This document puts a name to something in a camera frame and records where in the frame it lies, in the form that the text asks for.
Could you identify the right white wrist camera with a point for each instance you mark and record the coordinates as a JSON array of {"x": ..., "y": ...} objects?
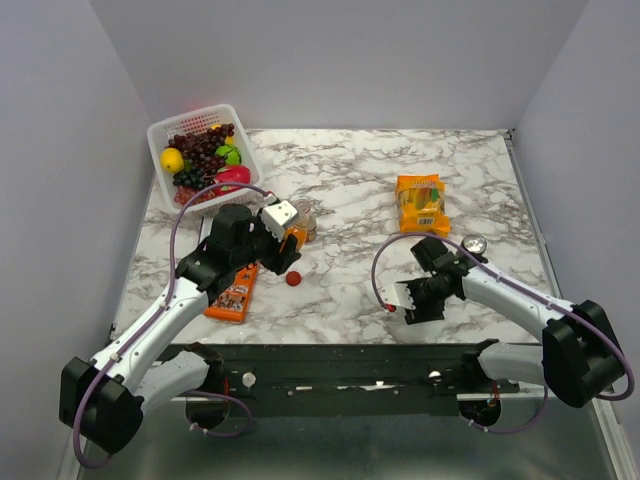
[{"x": 397, "y": 295}]

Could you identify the red bottle cap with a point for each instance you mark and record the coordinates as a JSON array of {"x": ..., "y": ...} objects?
[{"x": 293, "y": 278}]

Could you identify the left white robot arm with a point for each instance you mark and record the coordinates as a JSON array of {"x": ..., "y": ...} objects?
[{"x": 104, "y": 399}]

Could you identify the light red grape bunch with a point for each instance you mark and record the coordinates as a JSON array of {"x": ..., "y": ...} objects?
[{"x": 184, "y": 194}]

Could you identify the dark red grape bunch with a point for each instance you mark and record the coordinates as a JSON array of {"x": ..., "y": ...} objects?
[{"x": 198, "y": 149}]

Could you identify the pink dragon fruit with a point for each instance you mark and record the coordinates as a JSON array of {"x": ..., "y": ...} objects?
[{"x": 231, "y": 174}]

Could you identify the orange juice bottle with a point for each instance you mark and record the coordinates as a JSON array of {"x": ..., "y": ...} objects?
[{"x": 296, "y": 232}]

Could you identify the aluminium extrusion rail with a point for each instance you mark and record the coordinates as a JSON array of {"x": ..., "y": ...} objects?
[{"x": 574, "y": 391}]

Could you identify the clear milk bottle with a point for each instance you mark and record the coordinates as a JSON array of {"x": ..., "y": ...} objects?
[{"x": 306, "y": 219}]

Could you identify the orange snack bag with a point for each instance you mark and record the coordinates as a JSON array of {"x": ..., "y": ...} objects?
[{"x": 420, "y": 203}]

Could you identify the white plastic fruit basket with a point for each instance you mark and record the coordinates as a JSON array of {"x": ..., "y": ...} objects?
[{"x": 197, "y": 121}]

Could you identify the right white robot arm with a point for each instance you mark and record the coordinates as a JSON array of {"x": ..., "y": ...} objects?
[{"x": 576, "y": 355}]

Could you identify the black drink can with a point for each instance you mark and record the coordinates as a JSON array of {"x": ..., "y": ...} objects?
[{"x": 476, "y": 245}]

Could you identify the dark blue grape bunch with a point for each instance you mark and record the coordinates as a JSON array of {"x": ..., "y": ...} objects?
[{"x": 193, "y": 179}]

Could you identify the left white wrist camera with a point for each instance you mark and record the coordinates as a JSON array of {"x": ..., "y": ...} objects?
[{"x": 278, "y": 217}]

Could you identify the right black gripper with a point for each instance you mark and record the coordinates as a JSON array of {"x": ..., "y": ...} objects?
[{"x": 422, "y": 313}]

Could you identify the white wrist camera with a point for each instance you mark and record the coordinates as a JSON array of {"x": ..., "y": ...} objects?
[
  {"x": 397, "y": 295},
  {"x": 278, "y": 217}
]

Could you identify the black mounting rail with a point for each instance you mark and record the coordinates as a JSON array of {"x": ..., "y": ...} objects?
[{"x": 354, "y": 380}]

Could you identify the orange snack box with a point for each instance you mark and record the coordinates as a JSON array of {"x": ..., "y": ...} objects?
[{"x": 233, "y": 304}]

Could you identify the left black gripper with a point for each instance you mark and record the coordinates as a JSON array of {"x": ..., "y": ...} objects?
[{"x": 277, "y": 261}]

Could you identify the yellow lemon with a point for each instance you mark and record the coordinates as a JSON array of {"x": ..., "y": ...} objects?
[{"x": 172, "y": 161}]

